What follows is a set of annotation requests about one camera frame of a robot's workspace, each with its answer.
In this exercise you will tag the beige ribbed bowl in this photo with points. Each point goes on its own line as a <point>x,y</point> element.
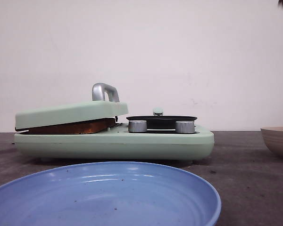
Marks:
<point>273,139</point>

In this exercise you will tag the breakfast maker hinged lid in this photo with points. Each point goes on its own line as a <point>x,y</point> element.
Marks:
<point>105,103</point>

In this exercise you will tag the white bread slice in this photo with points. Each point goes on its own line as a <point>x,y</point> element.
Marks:
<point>84,127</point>

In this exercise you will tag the mint green breakfast maker base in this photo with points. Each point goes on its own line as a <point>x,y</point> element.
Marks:
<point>118,143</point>

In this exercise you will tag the right silver control knob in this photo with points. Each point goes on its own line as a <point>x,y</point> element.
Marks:
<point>184,127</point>

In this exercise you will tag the silver control knob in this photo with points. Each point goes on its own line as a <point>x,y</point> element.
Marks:
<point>137,126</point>
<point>184,127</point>

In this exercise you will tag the black round frying pan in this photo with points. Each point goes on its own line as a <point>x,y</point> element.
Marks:
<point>162,121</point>

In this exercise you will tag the left silver control knob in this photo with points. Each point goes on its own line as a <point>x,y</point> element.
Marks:
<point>137,126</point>

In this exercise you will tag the blue round plate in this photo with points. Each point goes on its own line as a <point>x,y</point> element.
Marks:
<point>118,193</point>

